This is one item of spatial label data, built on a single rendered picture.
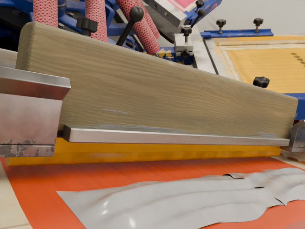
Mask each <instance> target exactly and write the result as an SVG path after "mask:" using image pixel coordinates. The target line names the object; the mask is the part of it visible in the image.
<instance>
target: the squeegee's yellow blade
mask: <svg viewBox="0 0 305 229"><path fill-rule="evenodd" d="M275 150H281V149H280V146H256V145H196V144H107V143H70V142H67V141H66V140H64V139H63V138H56V143H55V149H54V153H68V152H172V151H275Z"/></svg>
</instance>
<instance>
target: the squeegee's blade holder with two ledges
mask: <svg viewBox="0 0 305 229"><path fill-rule="evenodd" d="M62 138H63V139H64V140H66V141H67V142H70V143H107V144H196V145H256V146H289V142H290V140H289V139H285V138H282V137H267V136H252V135H236V134H215V133H199V132H184V131H169V130H154V129H132V128H117V127H102V126H86V125H71V124H65V125H64V131H63V137H62Z"/></svg>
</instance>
